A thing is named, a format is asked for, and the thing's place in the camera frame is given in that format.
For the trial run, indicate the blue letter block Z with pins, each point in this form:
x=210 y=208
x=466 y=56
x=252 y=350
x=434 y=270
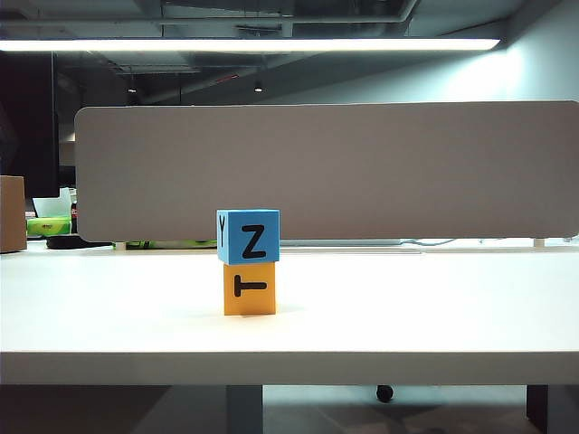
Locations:
x=269 y=221

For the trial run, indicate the yellow letter block T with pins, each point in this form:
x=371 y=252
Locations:
x=253 y=303

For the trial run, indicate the grey fabric desk divider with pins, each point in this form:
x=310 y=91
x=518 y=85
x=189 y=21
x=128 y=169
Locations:
x=362 y=172

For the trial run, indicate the green printed package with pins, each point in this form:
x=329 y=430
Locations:
x=172 y=244

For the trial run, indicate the white divider support foot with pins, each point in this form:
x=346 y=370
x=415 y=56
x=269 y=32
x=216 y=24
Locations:
x=120 y=247
x=538 y=243

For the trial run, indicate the long white ceiling light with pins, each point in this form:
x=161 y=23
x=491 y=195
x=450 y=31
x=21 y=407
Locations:
x=249 y=44

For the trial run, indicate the grey table leg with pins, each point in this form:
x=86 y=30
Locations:
x=244 y=409

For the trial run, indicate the black caster wheel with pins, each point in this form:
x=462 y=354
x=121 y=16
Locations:
x=384 y=393

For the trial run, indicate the dark cola bottle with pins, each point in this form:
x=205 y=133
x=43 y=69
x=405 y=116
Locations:
x=74 y=219

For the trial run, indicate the black flat round object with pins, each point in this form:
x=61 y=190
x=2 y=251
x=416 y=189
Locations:
x=68 y=242

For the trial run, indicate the white paper bag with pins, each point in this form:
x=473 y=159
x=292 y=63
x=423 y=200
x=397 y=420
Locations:
x=52 y=205

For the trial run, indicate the green tissue box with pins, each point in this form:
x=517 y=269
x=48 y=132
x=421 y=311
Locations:
x=47 y=226

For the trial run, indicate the dark computer monitor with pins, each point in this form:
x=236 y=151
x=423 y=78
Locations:
x=27 y=126

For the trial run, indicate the brown cardboard box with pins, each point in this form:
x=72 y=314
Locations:
x=11 y=212

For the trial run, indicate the dark table leg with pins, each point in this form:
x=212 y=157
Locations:
x=537 y=409

